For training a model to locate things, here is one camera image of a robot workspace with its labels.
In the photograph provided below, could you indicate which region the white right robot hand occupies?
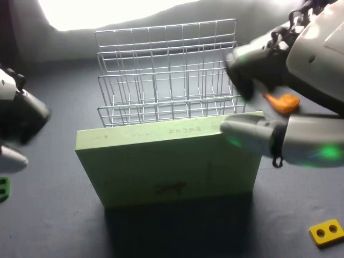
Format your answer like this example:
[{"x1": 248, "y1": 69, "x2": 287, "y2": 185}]
[{"x1": 220, "y1": 0, "x2": 344, "y2": 169}]

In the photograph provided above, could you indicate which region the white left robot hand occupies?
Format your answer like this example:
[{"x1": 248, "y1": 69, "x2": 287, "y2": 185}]
[{"x1": 0, "y1": 63, "x2": 52, "y2": 173}]

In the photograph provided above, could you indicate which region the light green rectangular block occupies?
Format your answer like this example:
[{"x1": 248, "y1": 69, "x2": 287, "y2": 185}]
[{"x1": 75, "y1": 110, "x2": 266, "y2": 209}]

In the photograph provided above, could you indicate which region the orange toy chicken leg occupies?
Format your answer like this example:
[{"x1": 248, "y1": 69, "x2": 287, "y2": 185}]
[{"x1": 262, "y1": 92, "x2": 300, "y2": 115}]

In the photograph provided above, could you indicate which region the green two-hole block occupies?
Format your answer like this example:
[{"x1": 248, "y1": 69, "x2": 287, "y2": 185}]
[{"x1": 0, "y1": 177, "x2": 12, "y2": 204}]

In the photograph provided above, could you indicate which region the grey table cloth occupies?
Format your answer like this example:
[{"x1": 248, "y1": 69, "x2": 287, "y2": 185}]
[{"x1": 0, "y1": 0, "x2": 344, "y2": 258}]

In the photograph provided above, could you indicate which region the yellow two-hole block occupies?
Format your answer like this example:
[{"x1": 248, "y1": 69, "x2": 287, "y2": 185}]
[{"x1": 308, "y1": 219, "x2": 344, "y2": 247}]

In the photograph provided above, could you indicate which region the wire mesh basket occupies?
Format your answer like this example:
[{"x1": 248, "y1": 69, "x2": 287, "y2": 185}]
[{"x1": 94, "y1": 18, "x2": 247, "y2": 128}]

